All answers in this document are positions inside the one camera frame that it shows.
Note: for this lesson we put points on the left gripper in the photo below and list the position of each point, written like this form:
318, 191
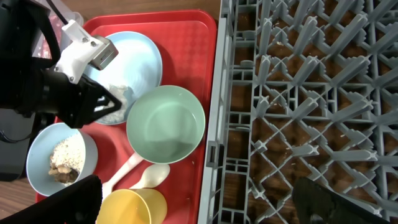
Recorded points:
78, 104

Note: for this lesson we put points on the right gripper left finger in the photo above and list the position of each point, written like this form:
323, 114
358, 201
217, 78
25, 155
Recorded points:
77, 203

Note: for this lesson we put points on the white plastic fork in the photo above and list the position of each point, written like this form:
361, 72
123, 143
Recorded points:
128, 166

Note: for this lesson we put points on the light blue plate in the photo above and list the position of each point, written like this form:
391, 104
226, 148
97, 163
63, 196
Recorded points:
136, 70

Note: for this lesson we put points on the rice and food scraps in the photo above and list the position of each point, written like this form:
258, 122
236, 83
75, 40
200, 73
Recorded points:
67, 160

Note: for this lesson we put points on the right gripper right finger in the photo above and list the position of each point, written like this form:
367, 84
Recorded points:
316, 204

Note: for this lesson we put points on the white plastic spoon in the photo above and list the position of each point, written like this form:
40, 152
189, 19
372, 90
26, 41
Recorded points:
153, 176

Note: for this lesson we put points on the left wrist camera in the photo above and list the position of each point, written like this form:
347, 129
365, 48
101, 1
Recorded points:
84, 50

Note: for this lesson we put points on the yellow plastic cup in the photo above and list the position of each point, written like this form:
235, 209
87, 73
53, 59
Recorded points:
125, 206

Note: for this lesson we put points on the clear plastic bin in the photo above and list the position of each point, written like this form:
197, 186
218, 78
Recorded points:
68, 14

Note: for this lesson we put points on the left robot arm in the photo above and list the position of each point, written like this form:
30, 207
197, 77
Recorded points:
38, 77

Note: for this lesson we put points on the grey dishwasher rack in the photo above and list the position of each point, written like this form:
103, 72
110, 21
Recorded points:
301, 88

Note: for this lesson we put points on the light blue small bowl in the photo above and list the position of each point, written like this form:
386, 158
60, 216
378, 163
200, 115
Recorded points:
38, 162

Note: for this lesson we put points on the red sauce packet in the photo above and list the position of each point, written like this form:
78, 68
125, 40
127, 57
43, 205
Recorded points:
47, 46

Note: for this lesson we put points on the mint green bowl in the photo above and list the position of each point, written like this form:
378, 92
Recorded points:
166, 124

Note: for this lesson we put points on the red serving tray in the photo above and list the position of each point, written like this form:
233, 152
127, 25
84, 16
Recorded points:
186, 40

